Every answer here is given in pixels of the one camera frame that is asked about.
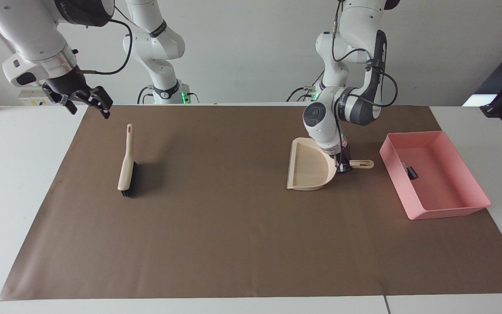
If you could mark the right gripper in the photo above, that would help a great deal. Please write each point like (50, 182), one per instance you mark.
(67, 81)

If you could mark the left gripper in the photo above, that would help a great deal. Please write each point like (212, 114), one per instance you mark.
(343, 156)

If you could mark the beige dustpan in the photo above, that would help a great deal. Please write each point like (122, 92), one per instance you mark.
(310, 168)

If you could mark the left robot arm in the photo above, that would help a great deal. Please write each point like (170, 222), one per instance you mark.
(325, 126)

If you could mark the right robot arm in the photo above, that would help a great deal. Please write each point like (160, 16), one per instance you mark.
(33, 30)

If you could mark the small black e-waste piece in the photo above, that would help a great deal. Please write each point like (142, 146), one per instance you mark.
(411, 172)

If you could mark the pink plastic bin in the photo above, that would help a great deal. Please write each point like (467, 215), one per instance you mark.
(440, 192)

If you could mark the white socket box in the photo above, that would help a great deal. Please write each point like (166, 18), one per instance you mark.
(33, 99)

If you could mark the beige brush with black bristles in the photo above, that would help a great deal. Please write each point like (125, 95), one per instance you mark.
(125, 170)

